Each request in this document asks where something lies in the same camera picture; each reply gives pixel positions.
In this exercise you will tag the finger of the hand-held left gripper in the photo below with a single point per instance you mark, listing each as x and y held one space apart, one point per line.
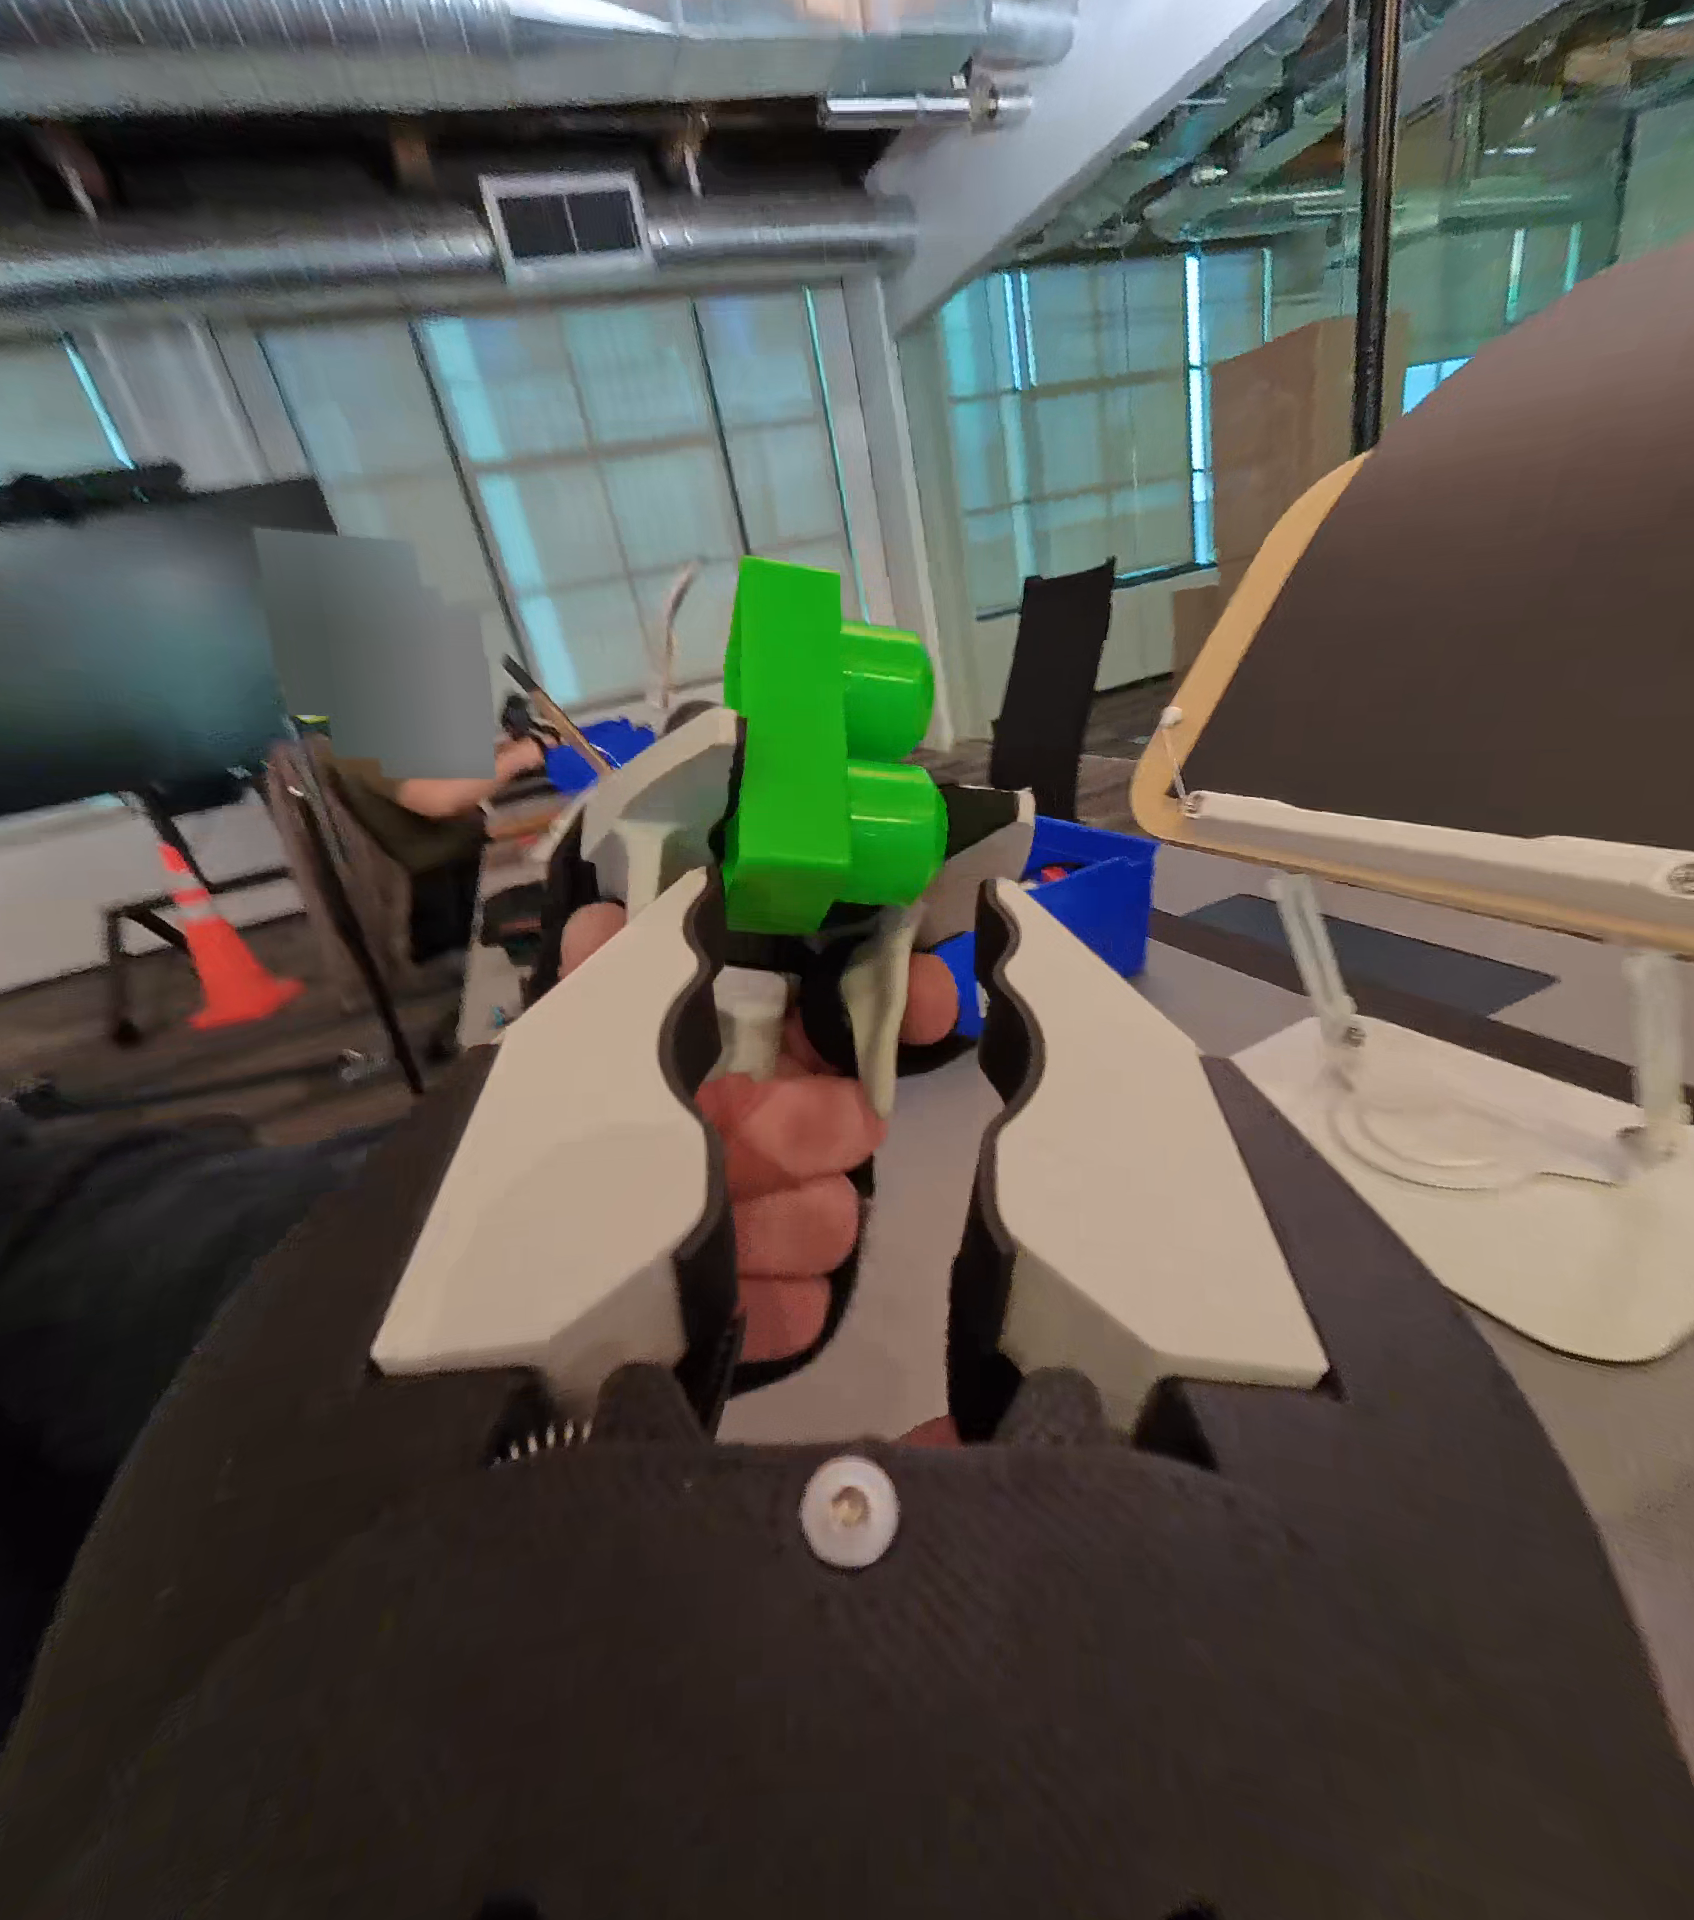
660 794
990 832

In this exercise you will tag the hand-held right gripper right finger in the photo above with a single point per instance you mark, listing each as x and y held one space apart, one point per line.
1146 1200

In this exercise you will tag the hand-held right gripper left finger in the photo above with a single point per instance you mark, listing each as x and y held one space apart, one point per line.
546 1185

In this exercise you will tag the green plastic block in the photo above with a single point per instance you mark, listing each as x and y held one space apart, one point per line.
786 750

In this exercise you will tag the blue plastic bin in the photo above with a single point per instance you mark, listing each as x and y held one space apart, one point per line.
1110 901

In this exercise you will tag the small blue bin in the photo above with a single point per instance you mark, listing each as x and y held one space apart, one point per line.
592 759

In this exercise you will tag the black fabric panel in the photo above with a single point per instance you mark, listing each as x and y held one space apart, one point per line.
1057 691

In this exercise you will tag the orange striped traffic cone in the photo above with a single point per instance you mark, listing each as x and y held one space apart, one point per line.
228 974

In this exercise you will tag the dark monitor screen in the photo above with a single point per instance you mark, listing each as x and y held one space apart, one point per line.
293 507

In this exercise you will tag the white board stand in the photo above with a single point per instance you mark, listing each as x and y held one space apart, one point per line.
1613 1261

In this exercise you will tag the large cardboard box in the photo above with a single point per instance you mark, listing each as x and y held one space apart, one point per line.
1283 434

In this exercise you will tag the white air vent grille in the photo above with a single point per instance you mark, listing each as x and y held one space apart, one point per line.
571 224

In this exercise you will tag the wood-rimmed black board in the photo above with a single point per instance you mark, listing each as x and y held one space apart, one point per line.
1536 600

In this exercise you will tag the black pole with round disc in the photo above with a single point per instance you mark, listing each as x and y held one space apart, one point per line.
1372 224

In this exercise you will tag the shiny silver pipe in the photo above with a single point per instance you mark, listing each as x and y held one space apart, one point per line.
923 109

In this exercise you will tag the slim silver air duct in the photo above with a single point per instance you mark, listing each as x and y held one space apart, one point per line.
263 255

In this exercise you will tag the large silver air duct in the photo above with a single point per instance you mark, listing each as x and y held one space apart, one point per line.
337 52

